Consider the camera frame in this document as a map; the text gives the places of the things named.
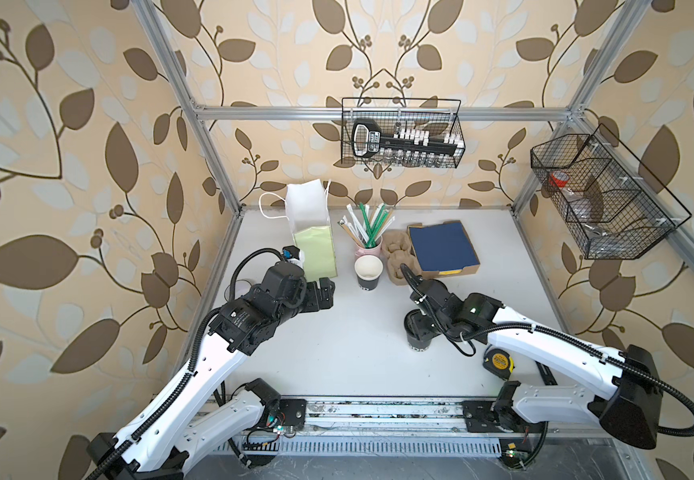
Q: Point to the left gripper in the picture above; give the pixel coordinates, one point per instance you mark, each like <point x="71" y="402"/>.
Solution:
<point x="327" y="300"/>

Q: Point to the black paper coffee cup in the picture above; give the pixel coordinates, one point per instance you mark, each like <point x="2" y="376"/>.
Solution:
<point x="420" y="330"/>

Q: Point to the brown pulp cup carrier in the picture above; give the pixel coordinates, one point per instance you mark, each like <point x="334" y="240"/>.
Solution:
<point x="397" y="248"/>

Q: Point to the white green paper bag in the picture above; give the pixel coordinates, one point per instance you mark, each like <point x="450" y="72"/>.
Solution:
<point x="308" y="216"/>

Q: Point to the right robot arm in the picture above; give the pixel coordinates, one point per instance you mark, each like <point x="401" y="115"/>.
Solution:
<point x="617" y="390"/>

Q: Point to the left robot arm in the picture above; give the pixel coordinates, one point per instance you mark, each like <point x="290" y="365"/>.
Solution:
<point x="191" y="384"/>

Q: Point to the remaining black paper cup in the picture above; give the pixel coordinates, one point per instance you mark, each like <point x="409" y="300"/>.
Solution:
<point x="368" y="269"/>

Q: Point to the yellow tape measure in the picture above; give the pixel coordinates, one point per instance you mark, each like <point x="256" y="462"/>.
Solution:
<point x="499" y="363"/>

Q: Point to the pink straw holder cup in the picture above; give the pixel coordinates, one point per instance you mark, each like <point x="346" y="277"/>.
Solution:
<point x="375" y="250"/>

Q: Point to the white wrapped straw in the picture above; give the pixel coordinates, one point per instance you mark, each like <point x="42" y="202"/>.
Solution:
<point x="357" y="225"/>

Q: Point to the grey tape roll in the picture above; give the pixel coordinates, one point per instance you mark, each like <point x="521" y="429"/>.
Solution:
<point x="242" y="287"/>

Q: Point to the black wrench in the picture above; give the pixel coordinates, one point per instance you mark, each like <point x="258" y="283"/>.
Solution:
<point x="546" y="375"/>

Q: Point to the black tool in basket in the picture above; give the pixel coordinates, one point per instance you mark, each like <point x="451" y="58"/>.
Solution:
<point x="367" y="140"/>

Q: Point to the red item in basket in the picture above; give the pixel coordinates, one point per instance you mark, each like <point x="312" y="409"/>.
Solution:
<point x="559" y="179"/>

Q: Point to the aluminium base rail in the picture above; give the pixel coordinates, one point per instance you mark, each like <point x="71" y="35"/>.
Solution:
<point x="351" y="426"/>

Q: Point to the back wire basket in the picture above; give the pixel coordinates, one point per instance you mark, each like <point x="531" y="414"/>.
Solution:
<point x="436" y="115"/>

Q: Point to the wire basket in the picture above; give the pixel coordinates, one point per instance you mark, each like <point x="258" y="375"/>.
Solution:
<point x="436" y="115"/>
<point x="616" y="205"/>

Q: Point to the right wire basket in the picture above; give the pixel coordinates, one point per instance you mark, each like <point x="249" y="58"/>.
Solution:
<point x="616" y="205"/>

